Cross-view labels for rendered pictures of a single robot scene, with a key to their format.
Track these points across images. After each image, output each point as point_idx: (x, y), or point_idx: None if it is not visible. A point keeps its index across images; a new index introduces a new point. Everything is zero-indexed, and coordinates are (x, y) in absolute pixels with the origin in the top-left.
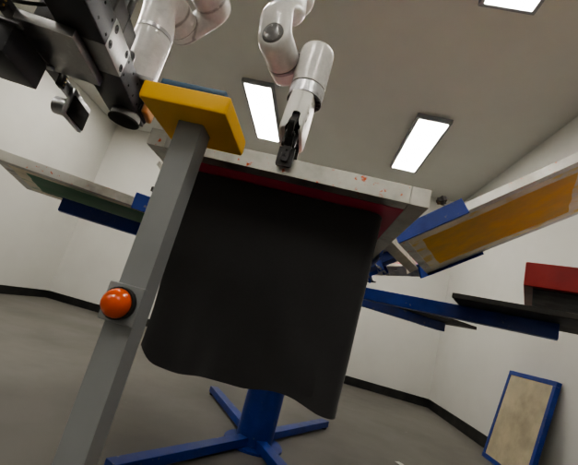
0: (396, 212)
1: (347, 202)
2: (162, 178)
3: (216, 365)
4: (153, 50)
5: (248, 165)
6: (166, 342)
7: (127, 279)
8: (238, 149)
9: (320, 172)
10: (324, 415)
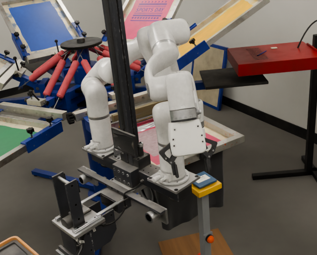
0: None
1: None
2: (204, 207)
3: (188, 216)
4: (110, 127)
5: (189, 163)
6: (170, 222)
7: (205, 231)
8: None
9: None
10: (221, 206)
